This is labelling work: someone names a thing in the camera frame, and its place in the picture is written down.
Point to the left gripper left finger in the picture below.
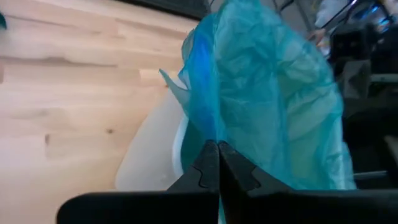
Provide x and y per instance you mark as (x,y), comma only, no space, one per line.
(140,208)

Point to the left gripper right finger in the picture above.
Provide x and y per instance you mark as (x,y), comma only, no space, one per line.
(295,208)

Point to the teal bag stack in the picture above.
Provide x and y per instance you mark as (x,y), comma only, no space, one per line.
(264,93)

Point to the crumpled teal bag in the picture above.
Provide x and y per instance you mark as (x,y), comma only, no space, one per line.
(2,21)

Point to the white plastic trash bin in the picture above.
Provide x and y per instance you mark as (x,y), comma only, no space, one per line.
(149,155)

